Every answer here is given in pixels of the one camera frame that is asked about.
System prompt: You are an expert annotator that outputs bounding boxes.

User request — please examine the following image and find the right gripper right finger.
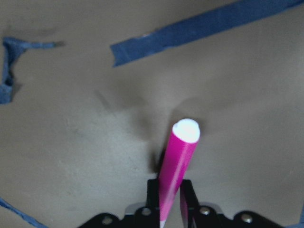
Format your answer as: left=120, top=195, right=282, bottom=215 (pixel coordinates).
left=180, top=180, right=199, bottom=228

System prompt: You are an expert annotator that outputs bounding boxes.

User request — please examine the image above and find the pink marker pen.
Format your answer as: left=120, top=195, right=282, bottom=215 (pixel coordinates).
left=158, top=118, right=200, bottom=228

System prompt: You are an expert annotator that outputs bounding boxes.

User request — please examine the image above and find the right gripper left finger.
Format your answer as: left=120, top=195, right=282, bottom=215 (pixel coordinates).
left=146, top=179, right=160, bottom=210

